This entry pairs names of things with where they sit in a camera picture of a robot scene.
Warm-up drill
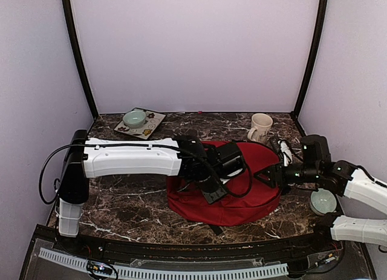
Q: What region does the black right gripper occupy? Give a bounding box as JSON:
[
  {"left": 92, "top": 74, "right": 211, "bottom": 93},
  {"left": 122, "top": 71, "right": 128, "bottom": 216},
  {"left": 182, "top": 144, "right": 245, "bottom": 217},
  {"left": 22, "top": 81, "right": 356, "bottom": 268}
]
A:
[{"left": 254, "top": 160, "right": 321, "bottom": 189}]

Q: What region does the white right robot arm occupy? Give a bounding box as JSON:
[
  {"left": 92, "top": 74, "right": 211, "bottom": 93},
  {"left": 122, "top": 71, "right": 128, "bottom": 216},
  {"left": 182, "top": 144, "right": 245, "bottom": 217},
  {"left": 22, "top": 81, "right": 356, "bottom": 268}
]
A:
[{"left": 254, "top": 134, "right": 386, "bottom": 252}]

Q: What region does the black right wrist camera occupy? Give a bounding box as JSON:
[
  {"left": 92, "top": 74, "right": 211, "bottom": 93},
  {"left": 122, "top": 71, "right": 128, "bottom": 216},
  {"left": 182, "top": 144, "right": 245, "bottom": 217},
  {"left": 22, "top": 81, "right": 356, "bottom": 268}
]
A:
[{"left": 300, "top": 134, "right": 331, "bottom": 171}]

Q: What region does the black enclosure frame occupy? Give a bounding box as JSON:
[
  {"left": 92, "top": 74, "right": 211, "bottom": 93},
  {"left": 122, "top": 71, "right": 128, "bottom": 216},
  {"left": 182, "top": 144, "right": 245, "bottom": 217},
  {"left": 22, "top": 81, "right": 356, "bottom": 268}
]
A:
[{"left": 30, "top": 0, "right": 363, "bottom": 262}]

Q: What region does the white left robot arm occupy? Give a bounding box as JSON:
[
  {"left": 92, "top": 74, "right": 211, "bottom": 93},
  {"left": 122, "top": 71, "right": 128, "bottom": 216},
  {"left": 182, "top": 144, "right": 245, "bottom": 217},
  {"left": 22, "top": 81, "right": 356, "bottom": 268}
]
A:
[{"left": 56, "top": 130, "right": 236, "bottom": 253}]

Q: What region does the red backpack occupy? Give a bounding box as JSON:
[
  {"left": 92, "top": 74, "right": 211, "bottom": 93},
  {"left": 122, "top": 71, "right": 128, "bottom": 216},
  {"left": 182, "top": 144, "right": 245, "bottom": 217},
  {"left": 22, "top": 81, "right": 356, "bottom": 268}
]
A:
[{"left": 166, "top": 142, "right": 282, "bottom": 227}]

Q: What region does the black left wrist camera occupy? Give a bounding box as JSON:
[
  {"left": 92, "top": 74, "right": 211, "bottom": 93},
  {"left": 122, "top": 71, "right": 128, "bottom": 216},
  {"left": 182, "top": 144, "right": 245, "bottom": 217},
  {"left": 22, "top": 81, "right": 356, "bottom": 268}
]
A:
[{"left": 216, "top": 142, "right": 246, "bottom": 178}]

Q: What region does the white mug with red pattern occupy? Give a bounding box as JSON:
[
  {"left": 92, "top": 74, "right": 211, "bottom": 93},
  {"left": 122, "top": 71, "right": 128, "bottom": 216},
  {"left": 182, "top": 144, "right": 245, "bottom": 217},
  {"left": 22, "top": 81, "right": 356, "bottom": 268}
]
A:
[{"left": 247, "top": 113, "right": 273, "bottom": 144}]

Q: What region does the white slotted cable duct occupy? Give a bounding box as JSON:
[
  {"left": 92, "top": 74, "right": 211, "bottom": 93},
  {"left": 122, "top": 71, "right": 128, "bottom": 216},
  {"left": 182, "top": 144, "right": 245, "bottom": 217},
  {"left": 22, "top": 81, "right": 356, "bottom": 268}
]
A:
[{"left": 38, "top": 248, "right": 289, "bottom": 279}]

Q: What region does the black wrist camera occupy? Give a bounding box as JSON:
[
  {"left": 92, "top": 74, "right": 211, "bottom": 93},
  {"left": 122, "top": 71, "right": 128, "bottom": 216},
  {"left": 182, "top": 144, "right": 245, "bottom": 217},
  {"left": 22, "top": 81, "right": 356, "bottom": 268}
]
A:
[
  {"left": 300, "top": 134, "right": 331, "bottom": 171},
  {"left": 216, "top": 142, "right": 246, "bottom": 178}
]

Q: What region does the pale green ceramic bowl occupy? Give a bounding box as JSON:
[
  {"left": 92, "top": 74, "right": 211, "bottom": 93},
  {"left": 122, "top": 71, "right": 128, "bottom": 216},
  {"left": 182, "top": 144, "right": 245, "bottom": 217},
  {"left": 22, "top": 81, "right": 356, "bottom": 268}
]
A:
[{"left": 122, "top": 109, "right": 146, "bottom": 129}]

